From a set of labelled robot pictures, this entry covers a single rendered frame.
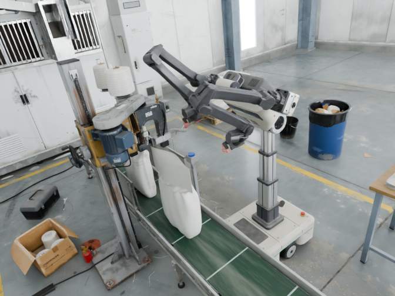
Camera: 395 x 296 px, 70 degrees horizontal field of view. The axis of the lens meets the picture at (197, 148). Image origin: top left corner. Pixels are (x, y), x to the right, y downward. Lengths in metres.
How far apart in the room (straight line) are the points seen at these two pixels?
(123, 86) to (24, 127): 3.11
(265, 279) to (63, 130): 3.81
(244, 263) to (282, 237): 0.47
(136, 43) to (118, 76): 4.08
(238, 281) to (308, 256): 0.85
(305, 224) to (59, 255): 2.18
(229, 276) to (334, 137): 2.31
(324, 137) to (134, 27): 3.93
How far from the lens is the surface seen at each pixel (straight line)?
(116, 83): 1.83
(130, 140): 1.88
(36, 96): 4.72
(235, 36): 7.74
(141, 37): 5.93
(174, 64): 1.83
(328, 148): 3.84
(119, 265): 2.80
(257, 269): 2.09
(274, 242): 2.41
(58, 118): 4.84
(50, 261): 2.98
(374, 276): 2.72
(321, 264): 2.67
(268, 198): 2.35
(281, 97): 1.57
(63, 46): 4.20
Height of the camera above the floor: 2.03
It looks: 29 degrees down
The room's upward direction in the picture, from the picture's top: 8 degrees counter-clockwise
